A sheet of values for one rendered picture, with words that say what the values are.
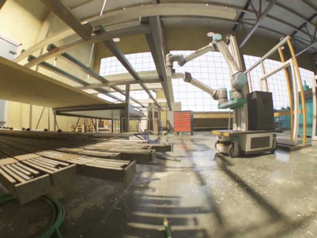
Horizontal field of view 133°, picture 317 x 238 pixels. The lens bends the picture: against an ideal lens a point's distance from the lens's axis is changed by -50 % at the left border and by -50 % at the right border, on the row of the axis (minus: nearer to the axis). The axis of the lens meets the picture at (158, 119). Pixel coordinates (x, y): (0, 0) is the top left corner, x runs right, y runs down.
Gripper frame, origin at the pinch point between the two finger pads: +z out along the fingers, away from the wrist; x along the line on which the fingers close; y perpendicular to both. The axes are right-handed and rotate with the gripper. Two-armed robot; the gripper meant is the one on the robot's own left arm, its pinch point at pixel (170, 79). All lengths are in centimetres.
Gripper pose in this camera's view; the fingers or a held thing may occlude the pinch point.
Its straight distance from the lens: 165.7
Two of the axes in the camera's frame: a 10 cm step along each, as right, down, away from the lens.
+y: -1.4, -0.5, -9.9
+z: 0.1, 10.0, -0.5
